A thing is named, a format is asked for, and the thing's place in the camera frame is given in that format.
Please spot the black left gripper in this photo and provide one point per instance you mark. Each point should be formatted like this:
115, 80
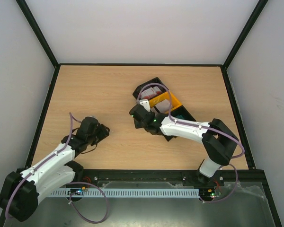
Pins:
103, 132

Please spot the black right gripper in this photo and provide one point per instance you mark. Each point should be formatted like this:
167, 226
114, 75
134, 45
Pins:
154, 109

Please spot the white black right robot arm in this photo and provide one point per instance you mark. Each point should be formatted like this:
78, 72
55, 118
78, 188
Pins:
218, 140

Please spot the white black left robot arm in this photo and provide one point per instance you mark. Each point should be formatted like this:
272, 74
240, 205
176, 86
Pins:
23, 191

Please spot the red white card stack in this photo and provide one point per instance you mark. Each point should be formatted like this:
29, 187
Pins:
150, 93

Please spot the yellow middle tray compartment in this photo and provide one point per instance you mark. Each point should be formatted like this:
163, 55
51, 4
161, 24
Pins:
174, 102

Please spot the black right tray compartment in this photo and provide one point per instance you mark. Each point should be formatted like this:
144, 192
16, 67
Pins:
182, 113

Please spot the black tray compartment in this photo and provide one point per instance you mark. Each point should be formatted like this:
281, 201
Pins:
182, 113
150, 83

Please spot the black left tray compartment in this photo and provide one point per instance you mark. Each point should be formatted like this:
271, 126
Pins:
150, 83

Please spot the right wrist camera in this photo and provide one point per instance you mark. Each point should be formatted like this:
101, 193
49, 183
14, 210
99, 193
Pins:
145, 103

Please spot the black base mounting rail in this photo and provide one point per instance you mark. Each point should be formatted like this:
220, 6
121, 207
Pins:
186, 177

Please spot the light blue slotted cable duct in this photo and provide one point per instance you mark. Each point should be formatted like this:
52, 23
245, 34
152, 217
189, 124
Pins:
127, 193

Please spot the black metal cage frame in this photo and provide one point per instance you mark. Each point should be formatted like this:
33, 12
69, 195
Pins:
250, 175

